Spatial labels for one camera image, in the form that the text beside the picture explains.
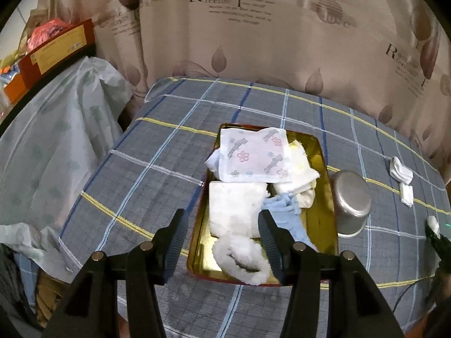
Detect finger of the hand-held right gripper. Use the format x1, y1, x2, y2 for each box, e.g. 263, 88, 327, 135
424, 226, 446, 256

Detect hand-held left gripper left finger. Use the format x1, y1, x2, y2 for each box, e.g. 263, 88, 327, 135
41, 208, 187, 338

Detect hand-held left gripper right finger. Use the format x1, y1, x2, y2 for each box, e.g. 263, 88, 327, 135
257, 210, 406, 338

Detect light blue towel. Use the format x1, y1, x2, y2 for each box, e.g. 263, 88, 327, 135
261, 193, 318, 254

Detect white fluffy cloth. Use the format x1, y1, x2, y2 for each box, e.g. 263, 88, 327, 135
211, 232, 271, 286

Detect small white cloth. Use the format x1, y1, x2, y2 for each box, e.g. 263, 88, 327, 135
400, 182, 414, 208

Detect gold metal tray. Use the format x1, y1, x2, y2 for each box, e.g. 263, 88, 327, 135
185, 123, 339, 286

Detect white cloth bundle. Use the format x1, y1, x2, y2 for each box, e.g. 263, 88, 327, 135
294, 185, 317, 209

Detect white socks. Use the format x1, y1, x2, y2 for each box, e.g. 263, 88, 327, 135
389, 156, 414, 184

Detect white yellow striped towel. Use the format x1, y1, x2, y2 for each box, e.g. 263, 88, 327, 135
273, 139, 320, 192

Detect white floral handkerchief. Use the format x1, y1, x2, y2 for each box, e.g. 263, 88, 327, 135
205, 127, 291, 184

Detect grey metal pot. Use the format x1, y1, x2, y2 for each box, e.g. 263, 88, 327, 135
328, 170, 373, 239

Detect grey plaid blanket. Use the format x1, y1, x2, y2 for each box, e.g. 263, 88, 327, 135
14, 75, 450, 338

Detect translucent plastic cover sheet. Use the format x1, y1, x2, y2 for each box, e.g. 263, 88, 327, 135
0, 55, 135, 284

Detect beige printed curtain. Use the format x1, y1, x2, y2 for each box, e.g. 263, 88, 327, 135
46, 0, 451, 184

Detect orange box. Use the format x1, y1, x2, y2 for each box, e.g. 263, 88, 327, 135
0, 72, 33, 104

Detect red box with yellow label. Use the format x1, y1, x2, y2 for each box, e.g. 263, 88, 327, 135
18, 19, 98, 86

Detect red plastic bag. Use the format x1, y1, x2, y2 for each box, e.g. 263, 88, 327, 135
27, 20, 73, 52

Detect thin grey cable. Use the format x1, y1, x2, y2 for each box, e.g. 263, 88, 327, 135
390, 276, 435, 312

